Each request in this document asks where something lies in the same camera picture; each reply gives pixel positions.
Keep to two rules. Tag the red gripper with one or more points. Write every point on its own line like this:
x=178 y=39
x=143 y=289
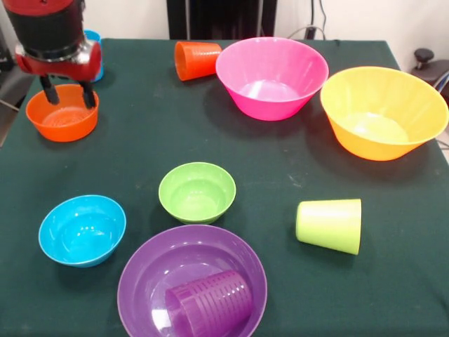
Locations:
x=59 y=68

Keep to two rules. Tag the orange plastic bowl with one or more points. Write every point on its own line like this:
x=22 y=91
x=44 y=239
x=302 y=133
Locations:
x=63 y=131

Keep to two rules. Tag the orange plastic cup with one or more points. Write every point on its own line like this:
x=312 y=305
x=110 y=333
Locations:
x=200 y=59

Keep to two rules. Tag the blue plastic bowl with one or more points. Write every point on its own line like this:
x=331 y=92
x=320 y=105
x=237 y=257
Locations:
x=80 y=228

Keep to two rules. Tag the green plastic bowl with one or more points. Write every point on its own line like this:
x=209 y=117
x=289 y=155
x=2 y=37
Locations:
x=196 y=207

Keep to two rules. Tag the purple plastic bowl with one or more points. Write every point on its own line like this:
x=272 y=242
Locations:
x=147 y=267

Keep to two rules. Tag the purple plastic cup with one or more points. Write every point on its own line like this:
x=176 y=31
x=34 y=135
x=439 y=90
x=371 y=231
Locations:
x=210 y=305

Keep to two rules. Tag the lime green plastic cup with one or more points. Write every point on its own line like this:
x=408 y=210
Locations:
x=329 y=224

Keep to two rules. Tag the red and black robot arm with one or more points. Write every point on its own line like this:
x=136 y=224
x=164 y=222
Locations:
x=45 y=28

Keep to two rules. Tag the grey chair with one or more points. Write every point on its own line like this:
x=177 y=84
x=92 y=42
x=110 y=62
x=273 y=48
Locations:
x=12 y=87

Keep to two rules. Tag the blue plastic cup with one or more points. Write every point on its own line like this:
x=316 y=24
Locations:
x=96 y=35

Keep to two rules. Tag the pink plastic bowl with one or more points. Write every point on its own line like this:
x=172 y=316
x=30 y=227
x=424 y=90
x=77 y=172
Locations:
x=270 y=105

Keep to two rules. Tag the black power plug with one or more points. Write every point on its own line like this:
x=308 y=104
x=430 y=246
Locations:
x=310 y=32

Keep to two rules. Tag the yellow plastic bowl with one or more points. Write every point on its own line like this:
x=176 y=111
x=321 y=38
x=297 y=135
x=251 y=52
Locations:
x=368 y=147

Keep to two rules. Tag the dark green tablecloth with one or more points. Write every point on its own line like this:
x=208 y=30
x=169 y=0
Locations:
x=350 y=298

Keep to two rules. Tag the black chair armrest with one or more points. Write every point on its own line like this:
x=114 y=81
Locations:
x=424 y=56

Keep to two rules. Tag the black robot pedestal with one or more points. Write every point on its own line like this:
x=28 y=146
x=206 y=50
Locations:
x=224 y=17

